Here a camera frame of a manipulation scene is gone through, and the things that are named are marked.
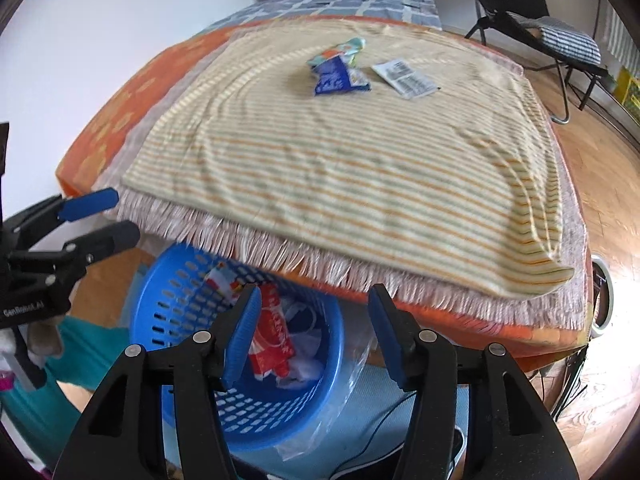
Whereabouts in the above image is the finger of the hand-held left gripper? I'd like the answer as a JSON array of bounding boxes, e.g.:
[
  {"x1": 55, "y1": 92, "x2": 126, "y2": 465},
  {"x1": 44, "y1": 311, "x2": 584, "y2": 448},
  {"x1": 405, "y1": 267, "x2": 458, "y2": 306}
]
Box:
[
  {"x1": 0, "y1": 220, "x2": 142, "y2": 291},
  {"x1": 0, "y1": 187, "x2": 120, "y2": 253}
]

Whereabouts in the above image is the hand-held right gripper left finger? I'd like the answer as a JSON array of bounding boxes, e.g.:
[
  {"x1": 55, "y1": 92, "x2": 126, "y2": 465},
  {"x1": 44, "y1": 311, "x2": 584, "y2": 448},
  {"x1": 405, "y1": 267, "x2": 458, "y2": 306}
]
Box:
[{"x1": 52, "y1": 285, "x2": 263, "y2": 480}]

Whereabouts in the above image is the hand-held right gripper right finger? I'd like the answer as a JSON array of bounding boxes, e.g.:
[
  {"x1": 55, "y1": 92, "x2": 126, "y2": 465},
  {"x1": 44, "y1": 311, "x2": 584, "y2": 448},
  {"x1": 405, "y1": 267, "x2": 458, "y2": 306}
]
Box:
[{"x1": 367, "y1": 283, "x2": 581, "y2": 480}]

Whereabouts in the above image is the red cardboard box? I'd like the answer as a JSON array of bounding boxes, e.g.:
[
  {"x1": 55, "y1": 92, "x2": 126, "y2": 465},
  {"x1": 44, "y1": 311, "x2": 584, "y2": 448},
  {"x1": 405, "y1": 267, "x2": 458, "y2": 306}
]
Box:
[{"x1": 247, "y1": 282, "x2": 296, "y2": 378}]

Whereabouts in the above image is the white plastic bag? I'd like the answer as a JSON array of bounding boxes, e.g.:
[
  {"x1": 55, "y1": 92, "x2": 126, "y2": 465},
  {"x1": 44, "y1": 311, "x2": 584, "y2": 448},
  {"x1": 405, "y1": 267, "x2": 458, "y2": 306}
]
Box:
[{"x1": 277, "y1": 300, "x2": 326, "y2": 386}]

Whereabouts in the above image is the blue plastic basket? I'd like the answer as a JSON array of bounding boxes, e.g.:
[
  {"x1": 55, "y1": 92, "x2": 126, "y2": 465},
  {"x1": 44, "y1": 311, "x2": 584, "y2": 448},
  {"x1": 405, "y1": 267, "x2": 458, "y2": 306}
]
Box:
[{"x1": 129, "y1": 242, "x2": 346, "y2": 453}]

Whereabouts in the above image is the beige cloth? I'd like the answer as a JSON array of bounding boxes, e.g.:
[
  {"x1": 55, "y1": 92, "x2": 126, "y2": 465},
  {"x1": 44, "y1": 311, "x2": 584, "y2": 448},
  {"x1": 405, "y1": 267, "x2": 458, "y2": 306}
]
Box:
[{"x1": 27, "y1": 317, "x2": 65, "y2": 356}]

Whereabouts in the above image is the light blue floor mat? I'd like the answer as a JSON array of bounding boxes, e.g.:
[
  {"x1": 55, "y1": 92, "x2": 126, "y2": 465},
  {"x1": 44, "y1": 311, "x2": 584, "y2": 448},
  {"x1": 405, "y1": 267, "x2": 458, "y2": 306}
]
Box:
[{"x1": 235, "y1": 360, "x2": 471, "y2": 480}]

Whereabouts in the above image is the clear plastic bag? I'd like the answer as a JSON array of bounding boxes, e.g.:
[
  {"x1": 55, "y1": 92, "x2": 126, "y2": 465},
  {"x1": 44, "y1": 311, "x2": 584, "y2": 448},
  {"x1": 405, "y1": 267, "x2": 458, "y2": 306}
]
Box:
[{"x1": 272, "y1": 320, "x2": 376, "y2": 461}]

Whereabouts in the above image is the teal cloth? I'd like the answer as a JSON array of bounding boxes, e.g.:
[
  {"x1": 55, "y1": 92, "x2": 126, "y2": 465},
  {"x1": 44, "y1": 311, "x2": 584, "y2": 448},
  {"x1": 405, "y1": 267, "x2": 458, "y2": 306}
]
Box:
[{"x1": 5, "y1": 317, "x2": 136, "y2": 466}]

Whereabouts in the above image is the yellow striped towel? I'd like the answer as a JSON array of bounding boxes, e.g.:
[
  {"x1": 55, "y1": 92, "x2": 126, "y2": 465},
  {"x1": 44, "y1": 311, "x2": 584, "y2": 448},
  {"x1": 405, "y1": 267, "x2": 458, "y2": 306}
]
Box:
[{"x1": 121, "y1": 22, "x2": 576, "y2": 306}]

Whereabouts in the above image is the pink fringed cloth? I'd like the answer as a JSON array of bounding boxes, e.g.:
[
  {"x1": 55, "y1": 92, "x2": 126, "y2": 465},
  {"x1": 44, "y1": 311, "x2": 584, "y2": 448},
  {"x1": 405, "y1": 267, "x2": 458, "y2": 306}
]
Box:
[{"x1": 92, "y1": 20, "x2": 593, "y2": 336}]

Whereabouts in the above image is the silver barcode sachet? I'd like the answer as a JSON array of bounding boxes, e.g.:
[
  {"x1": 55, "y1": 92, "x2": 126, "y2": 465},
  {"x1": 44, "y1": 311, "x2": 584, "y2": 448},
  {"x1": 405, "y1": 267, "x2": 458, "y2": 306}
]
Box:
[{"x1": 371, "y1": 59, "x2": 441, "y2": 101}]

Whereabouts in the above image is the blue snack wrapper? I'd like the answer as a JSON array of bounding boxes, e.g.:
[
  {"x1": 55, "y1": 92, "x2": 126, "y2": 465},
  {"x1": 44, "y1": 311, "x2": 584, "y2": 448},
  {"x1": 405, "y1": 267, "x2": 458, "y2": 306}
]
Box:
[{"x1": 312, "y1": 55, "x2": 372, "y2": 97}]

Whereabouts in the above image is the teal snack wrapper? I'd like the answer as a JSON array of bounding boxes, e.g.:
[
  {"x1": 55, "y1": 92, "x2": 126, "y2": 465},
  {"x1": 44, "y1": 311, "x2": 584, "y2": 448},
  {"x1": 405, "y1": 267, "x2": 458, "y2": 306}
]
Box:
[{"x1": 306, "y1": 37, "x2": 368, "y2": 68}]

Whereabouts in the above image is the blue checked bedsheet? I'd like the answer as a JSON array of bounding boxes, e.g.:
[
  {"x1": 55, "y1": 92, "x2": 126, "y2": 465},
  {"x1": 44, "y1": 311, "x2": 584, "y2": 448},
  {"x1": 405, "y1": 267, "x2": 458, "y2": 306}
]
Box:
[{"x1": 202, "y1": 0, "x2": 443, "y2": 31}]

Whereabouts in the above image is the yellow box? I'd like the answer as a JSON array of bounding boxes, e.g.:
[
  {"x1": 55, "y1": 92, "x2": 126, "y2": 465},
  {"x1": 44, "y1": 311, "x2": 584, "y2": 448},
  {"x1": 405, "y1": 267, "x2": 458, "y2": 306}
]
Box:
[{"x1": 612, "y1": 67, "x2": 640, "y2": 111}]

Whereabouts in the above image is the checked seat cushion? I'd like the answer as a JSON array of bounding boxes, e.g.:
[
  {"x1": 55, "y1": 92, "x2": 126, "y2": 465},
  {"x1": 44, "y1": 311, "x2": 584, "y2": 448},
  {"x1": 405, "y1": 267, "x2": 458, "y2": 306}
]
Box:
[{"x1": 515, "y1": 15, "x2": 603, "y2": 66}]

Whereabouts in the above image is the green striped hanging towel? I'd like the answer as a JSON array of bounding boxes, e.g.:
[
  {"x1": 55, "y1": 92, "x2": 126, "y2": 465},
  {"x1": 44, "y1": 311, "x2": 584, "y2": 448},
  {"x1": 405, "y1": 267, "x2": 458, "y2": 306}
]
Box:
[{"x1": 602, "y1": 5, "x2": 640, "y2": 68}]

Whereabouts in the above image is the black metal clothes rack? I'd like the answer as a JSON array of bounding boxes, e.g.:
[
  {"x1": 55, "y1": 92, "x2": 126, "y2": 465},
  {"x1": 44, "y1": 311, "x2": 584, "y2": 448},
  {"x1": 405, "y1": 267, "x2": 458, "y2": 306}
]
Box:
[{"x1": 590, "y1": 0, "x2": 640, "y2": 131}]

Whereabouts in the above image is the black cable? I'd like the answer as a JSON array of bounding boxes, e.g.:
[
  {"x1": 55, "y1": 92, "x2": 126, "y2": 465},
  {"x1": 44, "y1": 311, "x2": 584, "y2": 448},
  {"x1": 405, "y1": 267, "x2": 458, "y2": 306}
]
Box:
[{"x1": 332, "y1": 390, "x2": 421, "y2": 478}]

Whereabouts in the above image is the white ring light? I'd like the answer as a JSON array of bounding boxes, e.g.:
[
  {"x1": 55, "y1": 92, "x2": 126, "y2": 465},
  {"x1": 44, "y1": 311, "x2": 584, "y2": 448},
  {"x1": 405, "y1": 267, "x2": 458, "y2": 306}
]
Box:
[{"x1": 552, "y1": 255, "x2": 612, "y2": 418}]

